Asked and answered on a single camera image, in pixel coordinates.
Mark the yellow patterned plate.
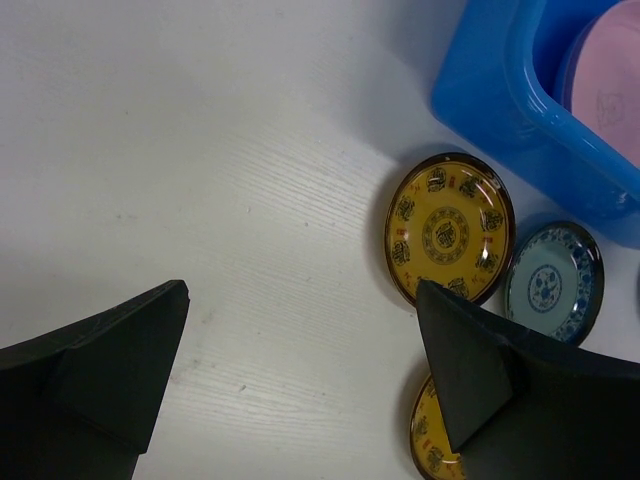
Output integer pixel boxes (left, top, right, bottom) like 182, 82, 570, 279
383, 152, 517, 308
409, 375, 466, 480

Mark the blue plastic bin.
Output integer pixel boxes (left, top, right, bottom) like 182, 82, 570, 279
431, 1, 639, 248

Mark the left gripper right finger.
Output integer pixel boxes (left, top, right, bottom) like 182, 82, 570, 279
416, 280, 639, 479

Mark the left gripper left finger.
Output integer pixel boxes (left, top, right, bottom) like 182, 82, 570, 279
1, 280, 189, 479

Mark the blue white plate centre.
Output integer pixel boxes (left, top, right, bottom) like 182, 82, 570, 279
504, 221, 605, 346

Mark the pink plastic plate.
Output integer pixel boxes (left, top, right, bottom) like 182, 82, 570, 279
570, 1, 639, 166

